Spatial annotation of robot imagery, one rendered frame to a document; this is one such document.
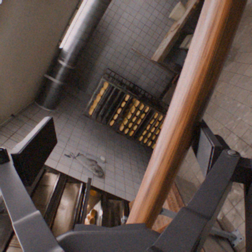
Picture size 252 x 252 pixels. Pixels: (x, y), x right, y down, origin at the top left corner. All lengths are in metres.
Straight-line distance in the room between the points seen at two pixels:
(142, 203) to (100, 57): 5.06
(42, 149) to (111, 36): 5.06
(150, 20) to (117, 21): 0.84
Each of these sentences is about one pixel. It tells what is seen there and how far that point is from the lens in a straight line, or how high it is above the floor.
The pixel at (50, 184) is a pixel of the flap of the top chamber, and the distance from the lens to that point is 2.05.
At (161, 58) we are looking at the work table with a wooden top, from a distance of 4.47.
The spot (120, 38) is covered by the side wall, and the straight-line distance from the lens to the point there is 5.20.
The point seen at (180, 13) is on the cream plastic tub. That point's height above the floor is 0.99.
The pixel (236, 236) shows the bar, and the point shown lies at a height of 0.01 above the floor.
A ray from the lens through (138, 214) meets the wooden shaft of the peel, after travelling 0.22.
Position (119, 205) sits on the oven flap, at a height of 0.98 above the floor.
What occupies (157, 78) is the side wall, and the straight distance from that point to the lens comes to 5.38.
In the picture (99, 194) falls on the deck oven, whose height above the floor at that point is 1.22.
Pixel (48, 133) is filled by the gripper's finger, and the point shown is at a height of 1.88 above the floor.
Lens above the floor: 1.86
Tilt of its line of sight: 15 degrees down
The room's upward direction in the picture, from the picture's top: 61 degrees counter-clockwise
